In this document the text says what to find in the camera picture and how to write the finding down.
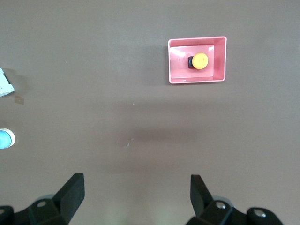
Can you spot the yellow push button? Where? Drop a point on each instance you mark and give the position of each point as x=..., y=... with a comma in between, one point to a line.
x=200, y=61

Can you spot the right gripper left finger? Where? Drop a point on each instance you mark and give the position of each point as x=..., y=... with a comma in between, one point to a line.
x=68, y=199

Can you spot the blue dome bell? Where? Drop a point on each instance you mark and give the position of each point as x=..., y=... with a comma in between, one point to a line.
x=4, y=138

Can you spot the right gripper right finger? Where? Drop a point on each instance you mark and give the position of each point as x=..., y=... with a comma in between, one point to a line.
x=199, y=199

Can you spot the pink plastic bin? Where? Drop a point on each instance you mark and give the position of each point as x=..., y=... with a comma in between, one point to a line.
x=178, y=70

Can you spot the white red circuit breaker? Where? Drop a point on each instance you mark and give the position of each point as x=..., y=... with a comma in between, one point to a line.
x=4, y=86

